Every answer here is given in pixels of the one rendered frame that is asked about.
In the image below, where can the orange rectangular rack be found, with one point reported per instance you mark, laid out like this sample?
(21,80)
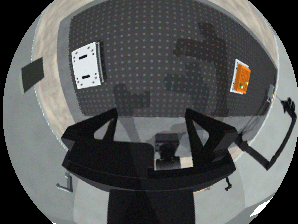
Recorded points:
(241,70)

